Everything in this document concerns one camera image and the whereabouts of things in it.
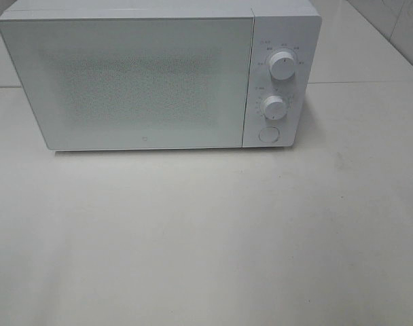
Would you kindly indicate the round white door button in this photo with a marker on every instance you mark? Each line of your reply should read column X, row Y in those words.
column 269, row 134

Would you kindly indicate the white dial knob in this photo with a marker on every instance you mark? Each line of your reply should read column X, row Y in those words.
column 282, row 64
column 274, row 107

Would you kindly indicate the white microwave door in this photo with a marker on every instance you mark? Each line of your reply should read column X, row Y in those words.
column 134, row 84

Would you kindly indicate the white microwave oven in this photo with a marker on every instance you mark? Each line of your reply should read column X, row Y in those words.
column 277, row 25

